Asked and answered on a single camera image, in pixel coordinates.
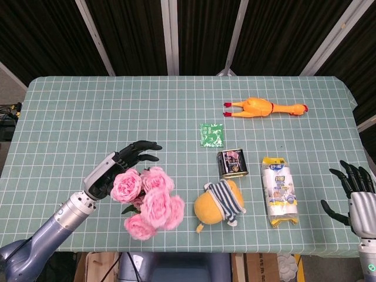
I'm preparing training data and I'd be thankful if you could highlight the black power strip with cables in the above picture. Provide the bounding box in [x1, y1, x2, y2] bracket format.
[0, 101, 24, 142]

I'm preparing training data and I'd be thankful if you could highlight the black tin can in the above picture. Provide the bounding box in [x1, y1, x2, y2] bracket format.
[216, 149, 250, 179]

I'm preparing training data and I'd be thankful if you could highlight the orange rubber chicken toy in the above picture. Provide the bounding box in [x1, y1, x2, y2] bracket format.
[222, 96, 309, 119]

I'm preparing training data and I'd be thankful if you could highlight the black and silver right hand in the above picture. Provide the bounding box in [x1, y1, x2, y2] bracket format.
[321, 160, 376, 239]

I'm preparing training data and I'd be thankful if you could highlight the yellow pack of white rolls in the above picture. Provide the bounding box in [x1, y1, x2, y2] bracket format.
[260, 156, 300, 229]

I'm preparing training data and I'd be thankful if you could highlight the white frame post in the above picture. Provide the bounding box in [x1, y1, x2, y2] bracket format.
[356, 113, 376, 133]
[300, 0, 370, 77]
[160, 0, 180, 76]
[216, 0, 250, 78]
[74, 0, 116, 77]

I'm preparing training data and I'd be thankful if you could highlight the black and silver left hand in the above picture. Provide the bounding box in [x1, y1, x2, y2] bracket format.
[83, 140, 163, 203]

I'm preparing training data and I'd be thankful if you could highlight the black bag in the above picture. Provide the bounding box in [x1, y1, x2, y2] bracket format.
[38, 251, 80, 282]

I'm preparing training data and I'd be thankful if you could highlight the black pleated curtain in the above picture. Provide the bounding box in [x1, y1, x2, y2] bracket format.
[0, 0, 376, 161]

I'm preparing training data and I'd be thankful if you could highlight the yellow plush toy striped shirt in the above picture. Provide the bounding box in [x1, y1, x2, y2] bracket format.
[193, 179, 246, 234]

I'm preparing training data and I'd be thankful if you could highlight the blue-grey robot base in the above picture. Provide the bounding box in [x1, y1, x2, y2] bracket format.
[118, 251, 233, 282]

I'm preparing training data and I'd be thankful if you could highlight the brown cardboard box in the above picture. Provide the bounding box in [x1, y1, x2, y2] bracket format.
[231, 252, 305, 282]

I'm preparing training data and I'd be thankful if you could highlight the green grid-patterned table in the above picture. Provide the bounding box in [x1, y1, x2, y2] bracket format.
[0, 75, 376, 267]

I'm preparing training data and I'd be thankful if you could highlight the pink rose bouquet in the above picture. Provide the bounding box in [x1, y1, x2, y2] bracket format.
[110, 166, 186, 241]

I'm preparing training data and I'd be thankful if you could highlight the light wooden board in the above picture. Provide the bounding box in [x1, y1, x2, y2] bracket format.
[73, 251, 120, 282]

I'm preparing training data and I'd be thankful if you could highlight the green sachet packet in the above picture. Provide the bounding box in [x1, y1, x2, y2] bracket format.
[199, 122, 225, 147]

